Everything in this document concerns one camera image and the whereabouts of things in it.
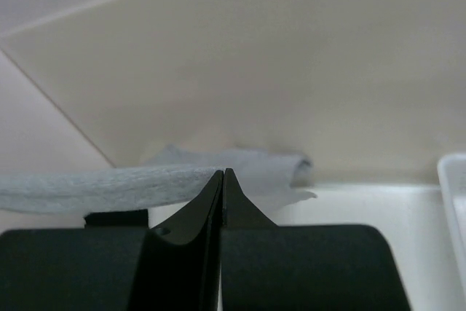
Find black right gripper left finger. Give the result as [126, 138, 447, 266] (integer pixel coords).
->
[1, 171, 223, 310]

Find white plastic laundry basket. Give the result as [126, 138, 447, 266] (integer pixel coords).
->
[436, 153, 466, 264]

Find grey tank top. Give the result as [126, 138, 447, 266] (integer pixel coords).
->
[1, 146, 313, 213]

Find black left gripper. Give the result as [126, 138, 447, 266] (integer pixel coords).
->
[84, 209, 149, 229]

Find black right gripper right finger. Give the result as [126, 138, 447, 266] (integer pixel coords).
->
[221, 170, 411, 310]

